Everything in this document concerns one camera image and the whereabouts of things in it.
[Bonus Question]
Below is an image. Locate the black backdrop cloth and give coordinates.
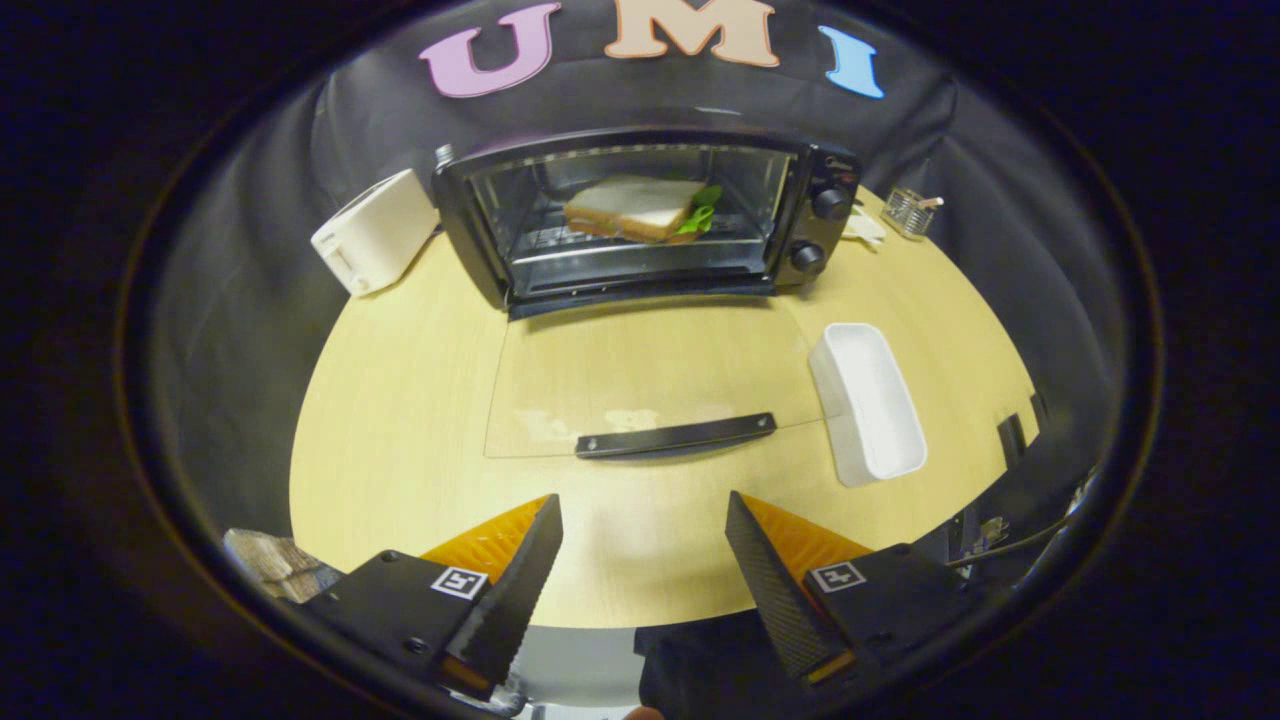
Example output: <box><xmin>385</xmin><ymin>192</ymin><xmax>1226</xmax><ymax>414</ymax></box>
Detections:
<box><xmin>125</xmin><ymin>0</ymin><xmax>1151</xmax><ymax>561</ymax></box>

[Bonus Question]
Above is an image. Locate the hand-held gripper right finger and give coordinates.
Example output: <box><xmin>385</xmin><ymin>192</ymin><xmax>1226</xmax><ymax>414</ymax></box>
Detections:
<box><xmin>725</xmin><ymin>490</ymin><xmax>986</xmax><ymax>693</ymax></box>

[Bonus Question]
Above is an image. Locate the black cable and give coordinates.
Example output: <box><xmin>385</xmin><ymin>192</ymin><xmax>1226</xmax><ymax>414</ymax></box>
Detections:
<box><xmin>945</xmin><ymin>505</ymin><xmax>1086</xmax><ymax>573</ymax></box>

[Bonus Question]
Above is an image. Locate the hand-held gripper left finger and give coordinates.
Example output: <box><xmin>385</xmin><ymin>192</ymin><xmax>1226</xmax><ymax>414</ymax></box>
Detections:
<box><xmin>300</xmin><ymin>493</ymin><xmax>564</xmax><ymax>701</ymax></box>

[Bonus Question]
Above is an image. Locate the sandwich with green lettuce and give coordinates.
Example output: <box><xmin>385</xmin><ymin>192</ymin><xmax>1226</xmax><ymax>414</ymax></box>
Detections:
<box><xmin>564</xmin><ymin>176</ymin><xmax>723</xmax><ymax>245</ymax></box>

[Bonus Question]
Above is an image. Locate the wire basket with glass jar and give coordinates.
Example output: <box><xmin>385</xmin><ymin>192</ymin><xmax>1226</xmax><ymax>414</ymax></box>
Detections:
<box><xmin>884</xmin><ymin>187</ymin><xmax>944</xmax><ymax>241</ymax></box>

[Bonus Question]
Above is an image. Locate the white pop-up toaster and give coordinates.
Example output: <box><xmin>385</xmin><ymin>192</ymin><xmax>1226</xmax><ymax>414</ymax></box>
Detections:
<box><xmin>310</xmin><ymin>168</ymin><xmax>441</xmax><ymax>297</ymax></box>

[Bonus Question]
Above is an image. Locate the black toaster oven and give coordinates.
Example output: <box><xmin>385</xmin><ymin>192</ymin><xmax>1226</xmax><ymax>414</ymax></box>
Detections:
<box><xmin>432</xmin><ymin>126</ymin><xmax>863</xmax><ymax>461</ymax></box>

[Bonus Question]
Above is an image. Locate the white rectangular plastic tray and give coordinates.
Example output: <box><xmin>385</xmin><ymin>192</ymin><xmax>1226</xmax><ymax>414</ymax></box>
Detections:
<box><xmin>807</xmin><ymin>322</ymin><xmax>929</xmax><ymax>488</ymax></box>

